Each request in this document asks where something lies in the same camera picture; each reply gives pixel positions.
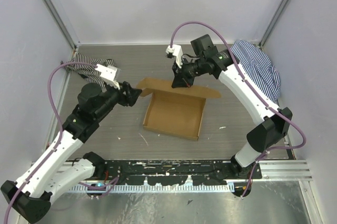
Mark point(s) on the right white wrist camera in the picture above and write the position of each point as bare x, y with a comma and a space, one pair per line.
175, 51

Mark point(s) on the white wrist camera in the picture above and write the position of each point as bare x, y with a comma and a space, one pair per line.
175, 51
109, 74

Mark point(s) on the brown cardboard box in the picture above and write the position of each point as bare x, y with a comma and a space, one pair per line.
175, 111

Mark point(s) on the right aluminium frame post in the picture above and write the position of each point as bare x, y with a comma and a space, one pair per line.
273, 22

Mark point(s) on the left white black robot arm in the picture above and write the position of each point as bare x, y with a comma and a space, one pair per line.
33, 194

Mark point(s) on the left aluminium frame post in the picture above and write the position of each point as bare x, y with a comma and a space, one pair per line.
59, 22

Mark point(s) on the slotted grey cable duct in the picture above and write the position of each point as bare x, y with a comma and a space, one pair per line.
175, 188

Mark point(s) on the aluminium frame post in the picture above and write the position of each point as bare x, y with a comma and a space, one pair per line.
273, 22
59, 22

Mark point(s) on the black white striped cloth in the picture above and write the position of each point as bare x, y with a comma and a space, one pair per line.
87, 72

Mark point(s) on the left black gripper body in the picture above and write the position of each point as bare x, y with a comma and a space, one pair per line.
122, 97

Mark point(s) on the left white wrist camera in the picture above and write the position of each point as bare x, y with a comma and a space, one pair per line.
109, 74

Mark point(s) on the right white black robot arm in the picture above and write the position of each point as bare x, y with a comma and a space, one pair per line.
272, 122

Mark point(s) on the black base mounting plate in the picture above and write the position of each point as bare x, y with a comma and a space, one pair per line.
170, 172

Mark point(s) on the blue white striped cloth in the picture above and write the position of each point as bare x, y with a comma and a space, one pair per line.
259, 68

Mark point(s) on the aluminium front rail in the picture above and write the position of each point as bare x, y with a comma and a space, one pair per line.
272, 170

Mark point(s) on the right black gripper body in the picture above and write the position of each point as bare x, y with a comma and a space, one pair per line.
190, 69

